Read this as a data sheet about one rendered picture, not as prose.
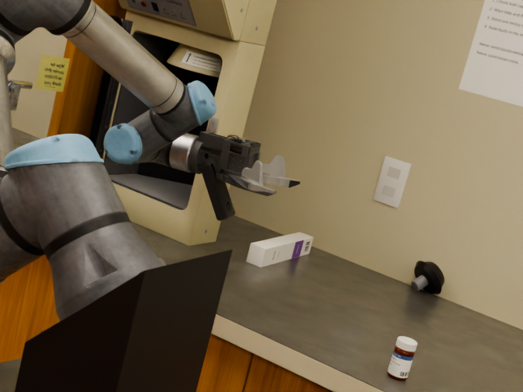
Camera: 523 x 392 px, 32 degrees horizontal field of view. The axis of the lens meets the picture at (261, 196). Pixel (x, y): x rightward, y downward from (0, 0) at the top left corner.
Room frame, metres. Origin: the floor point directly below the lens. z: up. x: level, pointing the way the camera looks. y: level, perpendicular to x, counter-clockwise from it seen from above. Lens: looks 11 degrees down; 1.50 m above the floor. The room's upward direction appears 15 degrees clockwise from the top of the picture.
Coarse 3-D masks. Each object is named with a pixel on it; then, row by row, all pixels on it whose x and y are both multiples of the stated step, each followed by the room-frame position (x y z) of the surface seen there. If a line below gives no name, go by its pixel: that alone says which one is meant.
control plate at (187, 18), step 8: (128, 0) 2.10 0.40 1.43; (136, 0) 2.08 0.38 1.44; (144, 0) 2.07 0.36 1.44; (152, 0) 2.05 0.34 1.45; (160, 0) 2.04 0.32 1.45; (168, 0) 2.02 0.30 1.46; (176, 0) 2.01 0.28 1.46; (184, 0) 1.99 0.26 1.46; (136, 8) 2.10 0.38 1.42; (144, 8) 2.09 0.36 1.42; (152, 8) 2.07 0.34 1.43; (160, 8) 2.05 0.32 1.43; (168, 8) 2.04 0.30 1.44; (176, 8) 2.02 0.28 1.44; (184, 8) 2.01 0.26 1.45; (168, 16) 2.06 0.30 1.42; (176, 16) 2.04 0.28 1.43; (184, 16) 2.03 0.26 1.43; (192, 16) 2.01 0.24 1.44; (192, 24) 2.03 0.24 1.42
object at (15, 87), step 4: (12, 84) 1.92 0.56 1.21; (16, 84) 1.93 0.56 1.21; (20, 84) 1.94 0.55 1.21; (12, 88) 1.92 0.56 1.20; (16, 88) 1.92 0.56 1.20; (12, 92) 1.92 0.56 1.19; (16, 92) 1.93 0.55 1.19; (12, 96) 1.92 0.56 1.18; (16, 96) 1.93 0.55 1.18; (12, 100) 1.93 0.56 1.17; (16, 100) 1.93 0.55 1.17; (12, 104) 1.93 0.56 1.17; (16, 104) 1.94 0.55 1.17; (12, 108) 1.93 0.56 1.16
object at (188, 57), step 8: (176, 48) 2.15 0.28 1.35; (184, 48) 2.11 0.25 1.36; (192, 48) 2.10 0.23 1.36; (176, 56) 2.12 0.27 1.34; (184, 56) 2.10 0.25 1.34; (192, 56) 2.09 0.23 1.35; (200, 56) 2.09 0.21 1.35; (208, 56) 2.09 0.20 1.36; (216, 56) 2.10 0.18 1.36; (176, 64) 2.10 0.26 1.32; (184, 64) 2.09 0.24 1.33; (192, 64) 2.08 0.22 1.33; (200, 64) 2.08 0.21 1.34; (208, 64) 2.09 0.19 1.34; (216, 64) 2.09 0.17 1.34; (200, 72) 2.08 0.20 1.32; (208, 72) 2.08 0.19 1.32; (216, 72) 2.09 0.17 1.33
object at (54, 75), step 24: (24, 48) 1.95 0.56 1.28; (48, 48) 1.99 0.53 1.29; (72, 48) 2.04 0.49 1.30; (24, 72) 1.96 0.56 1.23; (48, 72) 2.00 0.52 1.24; (72, 72) 2.05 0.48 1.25; (96, 72) 2.11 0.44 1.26; (24, 96) 1.97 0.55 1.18; (48, 96) 2.01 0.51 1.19; (72, 96) 2.07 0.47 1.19; (96, 96) 2.12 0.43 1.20; (24, 120) 1.98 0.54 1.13; (48, 120) 2.02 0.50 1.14; (72, 120) 2.08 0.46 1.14; (24, 144) 1.99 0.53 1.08
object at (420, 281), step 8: (416, 264) 2.16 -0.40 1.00; (424, 264) 2.13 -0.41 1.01; (432, 264) 2.13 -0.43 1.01; (416, 272) 2.16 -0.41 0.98; (424, 272) 2.13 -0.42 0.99; (432, 272) 2.11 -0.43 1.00; (440, 272) 2.13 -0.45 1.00; (416, 280) 2.13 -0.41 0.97; (424, 280) 2.13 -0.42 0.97; (432, 280) 2.11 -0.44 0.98; (440, 280) 2.12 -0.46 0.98; (416, 288) 2.12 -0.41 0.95; (424, 288) 2.16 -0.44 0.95; (432, 288) 2.12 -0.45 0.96; (440, 288) 2.11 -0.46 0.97
